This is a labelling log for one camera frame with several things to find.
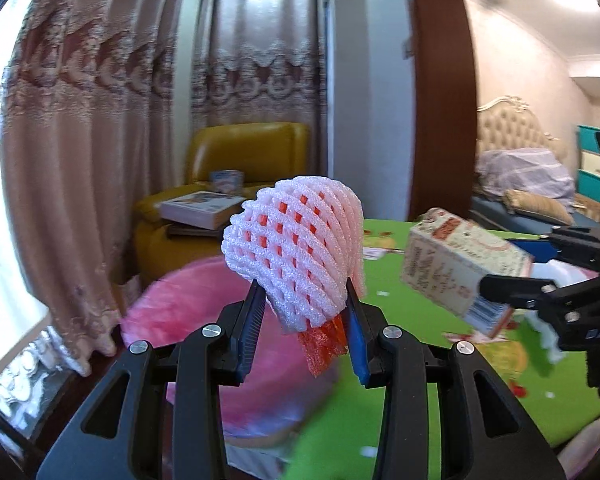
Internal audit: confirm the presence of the orange plastic wrapper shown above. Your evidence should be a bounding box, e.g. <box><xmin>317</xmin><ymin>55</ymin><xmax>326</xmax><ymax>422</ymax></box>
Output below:
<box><xmin>297</xmin><ymin>317</ymin><xmax>348</xmax><ymax>377</ymax></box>

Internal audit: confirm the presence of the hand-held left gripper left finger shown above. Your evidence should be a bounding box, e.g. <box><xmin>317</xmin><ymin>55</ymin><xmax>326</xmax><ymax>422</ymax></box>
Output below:
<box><xmin>36</xmin><ymin>279</ymin><xmax>268</xmax><ymax>480</ymax></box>

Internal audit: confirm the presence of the tan ruffled pillow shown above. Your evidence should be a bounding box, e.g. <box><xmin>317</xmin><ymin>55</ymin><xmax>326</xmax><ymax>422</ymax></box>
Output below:
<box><xmin>502</xmin><ymin>189</ymin><xmax>575</xmax><ymax>226</ymax></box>

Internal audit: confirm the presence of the large white book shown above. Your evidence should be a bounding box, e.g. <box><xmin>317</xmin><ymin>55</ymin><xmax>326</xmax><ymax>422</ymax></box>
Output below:
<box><xmin>159</xmin><ymin>191</ymin><xmax>253</xmax><ymax>231</ymax></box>

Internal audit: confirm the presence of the brown wooden door frame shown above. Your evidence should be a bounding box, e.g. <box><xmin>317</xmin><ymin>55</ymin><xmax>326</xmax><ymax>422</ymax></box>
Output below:
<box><xmin>405</xmin><ymin>0</ymin><xmax>482</xmax><ymax>223</ymax></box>

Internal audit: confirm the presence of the striped lilac duvet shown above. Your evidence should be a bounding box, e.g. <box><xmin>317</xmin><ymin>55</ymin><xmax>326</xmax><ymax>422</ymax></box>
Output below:
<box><xmin>475</xmin><ymin>147</ymin><xmax>577</xmax><ymax>202</ymax></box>

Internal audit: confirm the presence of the white foam fruit net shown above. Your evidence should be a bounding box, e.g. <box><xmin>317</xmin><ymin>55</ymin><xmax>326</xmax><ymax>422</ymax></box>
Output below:
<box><xmin>221</xmin><ymin>176</ymin><xmax>368</xmax><ymax>333</ymax></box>

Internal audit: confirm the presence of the pink plastic-lined bin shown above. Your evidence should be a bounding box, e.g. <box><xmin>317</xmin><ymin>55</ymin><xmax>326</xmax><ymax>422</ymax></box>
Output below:
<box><xmin>120</xmin><ymin>255</ymin><xmax>342</xmax><ymax>480</ymax></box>

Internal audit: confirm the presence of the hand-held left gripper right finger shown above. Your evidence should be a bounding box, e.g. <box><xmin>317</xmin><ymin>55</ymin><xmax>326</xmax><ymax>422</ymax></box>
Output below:
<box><xmin>344</xmin><ymin>280</ymin><xmax>566</xmax><ymax>480</ymax></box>

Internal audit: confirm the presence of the tufted cream headboard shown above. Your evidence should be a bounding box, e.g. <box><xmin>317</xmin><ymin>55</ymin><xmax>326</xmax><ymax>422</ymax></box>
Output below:
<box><xmin>476</xmin><ymin>94</ymin><xmax>576</xmax><ymax>171</ymax></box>

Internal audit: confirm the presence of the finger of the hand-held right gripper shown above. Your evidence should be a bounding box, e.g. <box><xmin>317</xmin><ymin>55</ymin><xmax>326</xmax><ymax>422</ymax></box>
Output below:
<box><xmin>510</xmin><ymin>225</ymin><xmax>600</xmax><ymax>275</ymax></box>
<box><xmin>480</xmin><ymin>272</ymin><xmax>600</xmax><ymax>322</ymax></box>

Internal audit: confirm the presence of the dark flat book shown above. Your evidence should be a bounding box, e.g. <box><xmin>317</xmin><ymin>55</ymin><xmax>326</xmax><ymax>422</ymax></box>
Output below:
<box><xmin>167</xmin><ymin>222</ymin><xmax>226</xmax><ymax>239</ymax></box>

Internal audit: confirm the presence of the printed paper carton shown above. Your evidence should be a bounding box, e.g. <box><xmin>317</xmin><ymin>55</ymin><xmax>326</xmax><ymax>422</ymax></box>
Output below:
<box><xmin>400</xmin><ymin>207</ymin><xmax>535</xmax><ymax>338</ymax></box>

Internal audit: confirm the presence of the small light blue box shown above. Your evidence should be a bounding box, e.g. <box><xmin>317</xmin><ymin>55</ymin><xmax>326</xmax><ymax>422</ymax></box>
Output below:
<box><xmin>209</xmin><ymin>169</ymin><xmax>245</xmax><ymax>194</ymax></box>

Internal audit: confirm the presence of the yellow leather armchair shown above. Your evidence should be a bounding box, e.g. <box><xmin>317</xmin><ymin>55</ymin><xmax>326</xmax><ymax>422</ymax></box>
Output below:
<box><xmin>132</xmin><ymin>122</ymin><xmax>311</xmax><ymax>286</ymax></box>

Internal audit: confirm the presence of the beige embroidered curtain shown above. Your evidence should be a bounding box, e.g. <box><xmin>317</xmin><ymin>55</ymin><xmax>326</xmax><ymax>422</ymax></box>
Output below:
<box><xmin>0</xmin><ymin>0</ymin><xmax>191</xmax><ymax>377</ymax></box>
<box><xmin>190</xmin><ymin>0</ymin><xmax>329</xmax><ymax>181</ymax></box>

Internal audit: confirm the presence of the teal storage cabinet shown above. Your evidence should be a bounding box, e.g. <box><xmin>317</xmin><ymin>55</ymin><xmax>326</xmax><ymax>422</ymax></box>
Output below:
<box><xmin>576</xmin><ymin>125</ymin><xmax>600</xmax><ymax>206</ymax></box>

